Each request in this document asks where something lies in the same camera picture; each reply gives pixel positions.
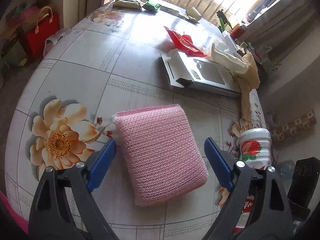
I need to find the strawberry milk bottle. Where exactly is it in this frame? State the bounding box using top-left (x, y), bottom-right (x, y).
top-left (232, 123), bottom-right (272, 232)

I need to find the pink bubble wrap package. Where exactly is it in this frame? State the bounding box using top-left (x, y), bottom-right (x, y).
top-left (112, 105), bottom-right (208, 206)

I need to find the tan paper bag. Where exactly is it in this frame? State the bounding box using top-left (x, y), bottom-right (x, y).
top-left (235, 51), bottom-right (260, 131)

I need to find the white cardboard box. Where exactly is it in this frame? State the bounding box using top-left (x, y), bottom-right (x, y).
top-left (161, 49), bottom-right (241, 98)

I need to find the red plastic wrapper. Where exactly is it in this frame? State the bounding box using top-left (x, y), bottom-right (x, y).
top-left (164, 27), bottom-right (206, 57)

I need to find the floral tablecloth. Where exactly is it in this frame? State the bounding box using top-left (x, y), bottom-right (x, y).
top-left (4, 0), bottom-right (271, 240)

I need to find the red thermos bottle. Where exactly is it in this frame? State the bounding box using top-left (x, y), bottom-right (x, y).
top-left (230, 24), bottom-right (247, 40)

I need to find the white paper cup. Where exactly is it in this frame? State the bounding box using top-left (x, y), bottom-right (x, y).
top-left (185, 6), bottom-right (202, 22)

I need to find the red gift bag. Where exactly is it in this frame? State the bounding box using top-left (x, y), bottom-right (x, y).
top-left (20, 6), bottom-right (60, 61)

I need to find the small green packet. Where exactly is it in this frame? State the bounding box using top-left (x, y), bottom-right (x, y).
top-left (142, 0), bottom-right (161, 13)

